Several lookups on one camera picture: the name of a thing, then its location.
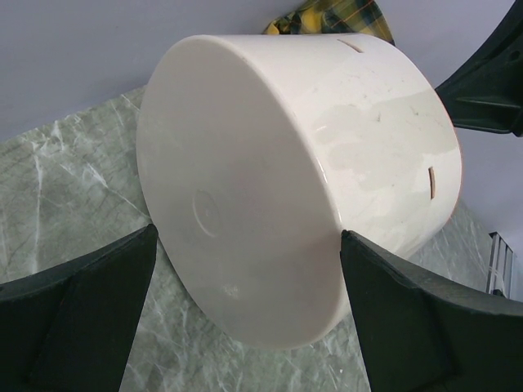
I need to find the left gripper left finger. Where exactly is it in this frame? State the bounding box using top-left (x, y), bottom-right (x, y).
top-left (1, 225), bottom-right (158, 391)

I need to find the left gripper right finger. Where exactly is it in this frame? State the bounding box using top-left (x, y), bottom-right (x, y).
top-left (340, 230), bottom-right (522, 391)

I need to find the round drawer organizer box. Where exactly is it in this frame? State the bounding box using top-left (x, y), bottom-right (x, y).
top-left (136, 33), bottom-right (463, 350)

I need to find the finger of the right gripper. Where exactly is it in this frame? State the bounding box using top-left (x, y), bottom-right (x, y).
top-left (436, 0), bottom-right (522, 137)

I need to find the yellow plaid cloth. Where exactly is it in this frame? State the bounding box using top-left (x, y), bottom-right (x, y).
top-left (264, 0), bottom-right (395, 46)

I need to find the aluminium rail frame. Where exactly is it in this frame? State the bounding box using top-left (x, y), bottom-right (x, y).
top-left (487, 232), bottom-right (515, 299)

